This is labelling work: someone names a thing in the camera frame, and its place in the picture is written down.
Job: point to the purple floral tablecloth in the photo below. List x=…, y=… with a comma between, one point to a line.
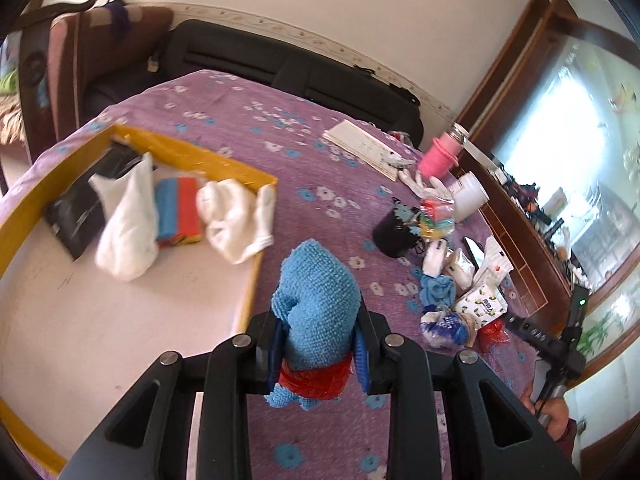
x=310, y=160

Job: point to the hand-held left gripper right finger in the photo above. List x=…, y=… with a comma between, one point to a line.
x=361, y=360

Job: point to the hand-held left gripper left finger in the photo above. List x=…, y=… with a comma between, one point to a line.
x=274, y=355

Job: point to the blue fluffy cloth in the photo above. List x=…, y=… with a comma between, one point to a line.
x=317, y=300

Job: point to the brown striped cushion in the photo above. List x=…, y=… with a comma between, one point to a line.
x=100, y=60

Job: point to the black sofa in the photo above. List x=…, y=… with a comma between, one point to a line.
x=280, y=65

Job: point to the person's right hand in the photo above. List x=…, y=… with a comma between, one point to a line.
x=555, y=422

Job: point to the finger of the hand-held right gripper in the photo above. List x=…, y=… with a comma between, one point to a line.
x=530, y=332

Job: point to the white crumpled cloth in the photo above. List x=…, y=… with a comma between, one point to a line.
x=232, y=220

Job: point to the yellow cardboard box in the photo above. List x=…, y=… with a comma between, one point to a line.
x=190, y=152

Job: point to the pink floral tissue pack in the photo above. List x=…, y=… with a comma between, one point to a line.
x=492, y=262

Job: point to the person's right forearm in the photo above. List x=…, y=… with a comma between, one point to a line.
x=572, y=435

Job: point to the white sock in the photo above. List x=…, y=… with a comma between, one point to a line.
x=127, y=230

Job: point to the white knit glove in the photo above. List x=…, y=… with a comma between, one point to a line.
x=425, y=185

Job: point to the black electric motor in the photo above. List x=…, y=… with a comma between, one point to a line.
x=392, y=232

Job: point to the small white packet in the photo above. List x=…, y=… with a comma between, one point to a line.
x=460, y=269

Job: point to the brown wooden cabinet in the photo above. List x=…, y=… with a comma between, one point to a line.
x=520, y=220

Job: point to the blue and red sponge cloths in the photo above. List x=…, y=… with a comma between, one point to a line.
x=180, y=210

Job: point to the black pouch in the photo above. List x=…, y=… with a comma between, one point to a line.
x=75, y=215

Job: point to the white charger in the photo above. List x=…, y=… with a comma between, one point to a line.
x=434, y=259

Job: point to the red plastic wrap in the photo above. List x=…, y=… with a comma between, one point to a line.
x=315, y=380

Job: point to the yellow patterned tissue pack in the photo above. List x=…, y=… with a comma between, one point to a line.
x=480, y=302

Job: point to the bag of colourful sponges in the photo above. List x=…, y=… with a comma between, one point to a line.
x=436, y=217

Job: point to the red plastic bag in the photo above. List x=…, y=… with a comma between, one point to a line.
x=492, y=337

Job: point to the pink sleeved bottle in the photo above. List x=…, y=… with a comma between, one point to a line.
x=440, y=155

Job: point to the small blue cloth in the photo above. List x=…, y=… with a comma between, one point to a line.
x=436, y=292

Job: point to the white plastic jar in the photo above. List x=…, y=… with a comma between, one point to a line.
x=470, y=195

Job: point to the black smartphone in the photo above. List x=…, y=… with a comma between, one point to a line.
x=474, y=250

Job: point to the blue and white tissue pack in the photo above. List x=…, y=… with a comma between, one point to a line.
x=445, y=327

